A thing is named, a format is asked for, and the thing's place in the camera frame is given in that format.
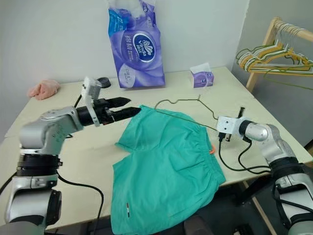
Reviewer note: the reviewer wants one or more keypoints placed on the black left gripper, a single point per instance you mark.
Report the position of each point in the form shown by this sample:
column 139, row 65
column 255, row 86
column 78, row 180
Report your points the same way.
column 104, row 112

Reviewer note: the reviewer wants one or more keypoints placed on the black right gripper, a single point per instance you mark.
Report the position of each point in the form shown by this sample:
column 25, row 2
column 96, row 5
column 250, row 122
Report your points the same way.
column 225, row 137

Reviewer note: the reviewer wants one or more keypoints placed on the green shorts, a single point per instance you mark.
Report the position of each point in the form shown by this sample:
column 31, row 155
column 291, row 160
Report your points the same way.
column 159, row 159

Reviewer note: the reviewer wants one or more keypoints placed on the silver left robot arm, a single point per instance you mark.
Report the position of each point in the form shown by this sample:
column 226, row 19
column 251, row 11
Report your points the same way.
column 49, row 127

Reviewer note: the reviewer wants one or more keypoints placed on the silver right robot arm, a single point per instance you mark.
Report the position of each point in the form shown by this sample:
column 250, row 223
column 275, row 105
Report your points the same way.
column 281, row 151

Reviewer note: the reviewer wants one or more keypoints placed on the black round tape roll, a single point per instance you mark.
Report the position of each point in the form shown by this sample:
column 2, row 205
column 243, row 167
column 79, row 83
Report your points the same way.
column 104, row 82

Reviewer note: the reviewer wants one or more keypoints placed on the small purple tissue pack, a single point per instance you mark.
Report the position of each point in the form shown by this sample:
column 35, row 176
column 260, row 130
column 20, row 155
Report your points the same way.
column 201, row 77

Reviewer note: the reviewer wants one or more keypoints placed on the purple tissue roll bag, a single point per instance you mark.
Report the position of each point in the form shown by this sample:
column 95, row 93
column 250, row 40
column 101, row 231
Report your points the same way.
column 139, row 49

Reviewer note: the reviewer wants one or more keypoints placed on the black table leg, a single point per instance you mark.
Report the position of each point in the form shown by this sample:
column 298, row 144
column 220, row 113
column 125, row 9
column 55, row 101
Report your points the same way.
column 254, row 191

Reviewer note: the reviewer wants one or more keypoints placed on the pink cloth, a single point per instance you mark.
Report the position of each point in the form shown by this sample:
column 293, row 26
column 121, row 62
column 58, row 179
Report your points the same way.
column 44, row 89

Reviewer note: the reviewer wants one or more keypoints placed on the wooden clothes rack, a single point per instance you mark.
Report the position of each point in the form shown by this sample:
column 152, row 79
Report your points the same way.
column 269, row 31

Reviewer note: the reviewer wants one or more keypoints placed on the dark rounded shape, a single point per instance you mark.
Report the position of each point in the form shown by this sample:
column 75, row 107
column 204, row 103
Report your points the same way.
column 198, row 224

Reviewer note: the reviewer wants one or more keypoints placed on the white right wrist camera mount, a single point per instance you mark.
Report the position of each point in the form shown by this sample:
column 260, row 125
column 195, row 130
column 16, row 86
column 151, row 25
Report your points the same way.
column 226, row 124

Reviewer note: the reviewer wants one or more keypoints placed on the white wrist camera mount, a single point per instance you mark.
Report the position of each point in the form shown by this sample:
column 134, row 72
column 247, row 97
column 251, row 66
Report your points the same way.
column 91, row 90
column 226, row 124

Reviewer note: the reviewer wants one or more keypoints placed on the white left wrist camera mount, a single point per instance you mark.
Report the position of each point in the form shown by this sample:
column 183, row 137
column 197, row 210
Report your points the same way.
column 91, row 90

